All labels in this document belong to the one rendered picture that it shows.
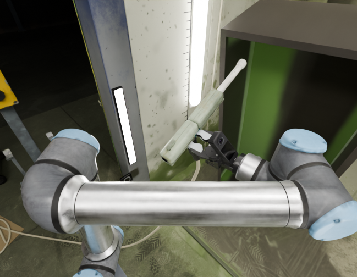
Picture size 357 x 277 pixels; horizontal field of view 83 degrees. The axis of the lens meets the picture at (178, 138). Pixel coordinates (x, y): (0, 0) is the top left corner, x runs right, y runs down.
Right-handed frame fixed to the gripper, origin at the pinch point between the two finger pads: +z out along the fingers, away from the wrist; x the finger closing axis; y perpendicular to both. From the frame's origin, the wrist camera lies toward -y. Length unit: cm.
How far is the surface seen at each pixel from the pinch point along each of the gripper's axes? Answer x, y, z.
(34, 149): -43, 27, 91
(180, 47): 66, 28, 59
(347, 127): 63, 48, -48
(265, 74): 67, 33, 0
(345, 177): 88, 146, -79
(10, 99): -27, -4, 86
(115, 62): 21, 7, 65
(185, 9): 78, 9, 59
